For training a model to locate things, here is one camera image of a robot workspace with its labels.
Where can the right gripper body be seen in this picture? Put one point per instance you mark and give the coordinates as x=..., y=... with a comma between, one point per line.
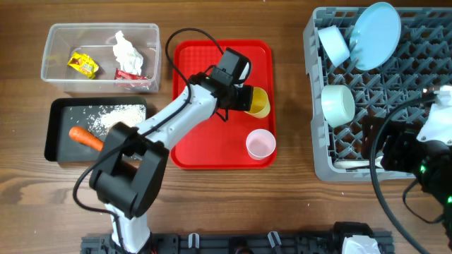
x=402, y=152

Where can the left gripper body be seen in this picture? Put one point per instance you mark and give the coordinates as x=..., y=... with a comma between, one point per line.
x=242, y=99

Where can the yellow cup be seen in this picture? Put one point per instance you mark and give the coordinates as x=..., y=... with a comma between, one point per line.
x=260, y=105

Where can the white plastic spoon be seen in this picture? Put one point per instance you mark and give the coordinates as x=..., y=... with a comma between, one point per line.
x=352, y=164

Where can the green bowl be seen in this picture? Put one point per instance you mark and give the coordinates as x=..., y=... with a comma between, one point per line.
x=338, y=105

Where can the light blue rice bowl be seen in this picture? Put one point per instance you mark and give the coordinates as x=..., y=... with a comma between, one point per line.
x=334, y=44

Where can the light blue plate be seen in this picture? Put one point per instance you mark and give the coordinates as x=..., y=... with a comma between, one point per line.
x=375, y=36

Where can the white napkin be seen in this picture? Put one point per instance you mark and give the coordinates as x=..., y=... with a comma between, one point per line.
x=129, y=59

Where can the red snack wrapper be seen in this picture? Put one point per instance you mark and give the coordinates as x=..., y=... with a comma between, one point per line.
x=123, y=75

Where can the orange carrot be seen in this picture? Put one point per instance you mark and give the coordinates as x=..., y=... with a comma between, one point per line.
x=82, y=136

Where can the yellow snack wrapper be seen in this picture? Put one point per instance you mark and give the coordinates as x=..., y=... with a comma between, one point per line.
x=84, y=64

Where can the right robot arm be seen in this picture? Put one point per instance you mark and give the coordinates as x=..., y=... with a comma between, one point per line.
x=424, y=151

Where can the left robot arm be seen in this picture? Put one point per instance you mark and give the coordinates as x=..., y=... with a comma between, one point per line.
x=128, y=174

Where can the grey dishwasher rack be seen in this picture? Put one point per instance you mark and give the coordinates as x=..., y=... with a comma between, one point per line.
x=422, y=59

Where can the pink cup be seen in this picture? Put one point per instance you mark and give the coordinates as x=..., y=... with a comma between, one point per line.
x=260, y=144

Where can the red serving tray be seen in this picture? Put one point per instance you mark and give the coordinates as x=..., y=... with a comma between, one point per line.
x=215, y=144

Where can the spilled rice pile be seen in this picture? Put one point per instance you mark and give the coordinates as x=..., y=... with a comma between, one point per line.
x=99, y=119

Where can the clear plastic bin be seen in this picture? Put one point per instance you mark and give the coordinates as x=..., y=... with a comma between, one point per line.
x=97, y=41

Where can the black tray bin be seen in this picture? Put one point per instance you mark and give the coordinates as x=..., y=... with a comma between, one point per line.
x=59, y=146

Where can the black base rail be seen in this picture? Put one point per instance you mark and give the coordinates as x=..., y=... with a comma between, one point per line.
x=316, y=242

